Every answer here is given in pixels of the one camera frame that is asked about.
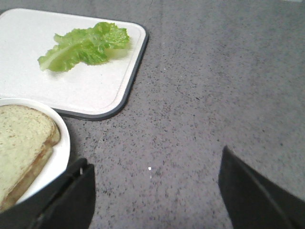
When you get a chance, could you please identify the white cutting board grey rim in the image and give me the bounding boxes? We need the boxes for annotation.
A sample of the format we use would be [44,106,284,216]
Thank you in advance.
[0,8,148,121]

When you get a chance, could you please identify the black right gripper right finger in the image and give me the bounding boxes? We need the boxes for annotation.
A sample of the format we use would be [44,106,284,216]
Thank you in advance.
[218,146,305,229]

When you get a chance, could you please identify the bread slice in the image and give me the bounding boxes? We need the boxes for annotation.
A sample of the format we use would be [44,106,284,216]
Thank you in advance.
[0,104,61,211]
[0,129,61,212]

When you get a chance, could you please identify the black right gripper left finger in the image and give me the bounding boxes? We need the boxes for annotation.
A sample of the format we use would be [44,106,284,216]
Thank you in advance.
[0,158,95,229]

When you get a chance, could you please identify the white round plate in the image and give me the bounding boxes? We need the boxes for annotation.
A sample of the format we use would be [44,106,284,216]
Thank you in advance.
[0,98,71,204]

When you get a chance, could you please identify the green lettuce leaf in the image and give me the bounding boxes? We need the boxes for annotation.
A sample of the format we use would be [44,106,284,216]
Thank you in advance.
[38,22,130,72]

